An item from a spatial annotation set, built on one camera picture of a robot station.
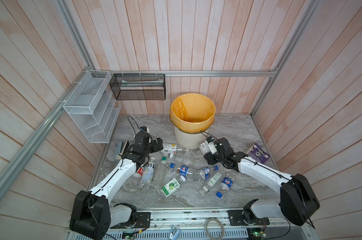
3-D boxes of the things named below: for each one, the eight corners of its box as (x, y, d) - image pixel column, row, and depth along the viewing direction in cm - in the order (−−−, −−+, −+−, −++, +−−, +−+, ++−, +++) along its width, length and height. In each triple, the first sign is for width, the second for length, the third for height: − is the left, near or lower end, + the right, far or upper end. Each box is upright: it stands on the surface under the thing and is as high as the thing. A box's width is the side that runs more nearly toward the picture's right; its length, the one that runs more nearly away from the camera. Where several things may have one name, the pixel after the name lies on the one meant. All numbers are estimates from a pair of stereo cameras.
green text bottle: (198, 193, 83) (199, 190, 78) (215, 174, 90) (217, 170, 85) (203, 198, 81) (204, 195, 77) (219, 178, 88) (222, 174, 84)
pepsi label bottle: (214, 195, 82) (216, 192, 78) (222, 178, 88) (224, 175, 84) (224, 201, 80) (226, 198, 76) (231, 184, 86) (234, 180, 82)
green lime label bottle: (165, 199, 81) (164, 197, 78) (159, 190, 84) (159, 188, 81) (187, 183, 87) (187, 180, 84) (181, 174, 90) (181, 172, 87)
